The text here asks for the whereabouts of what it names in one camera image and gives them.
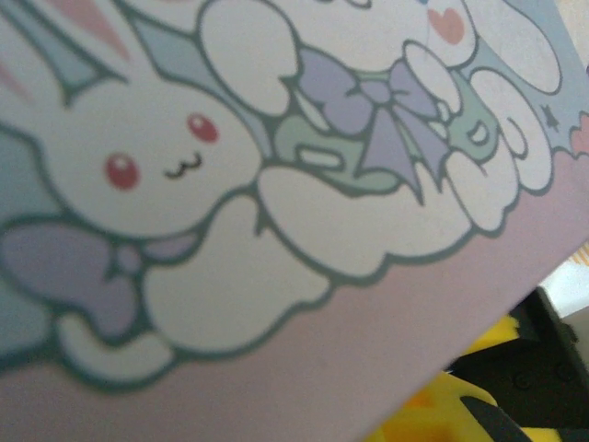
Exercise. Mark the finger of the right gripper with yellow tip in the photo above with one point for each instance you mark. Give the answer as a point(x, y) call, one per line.
point(494, 333)
point(428, 410)

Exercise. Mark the pastel cartoon bunny tin box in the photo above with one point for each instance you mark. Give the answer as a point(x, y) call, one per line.
point(276, 230)

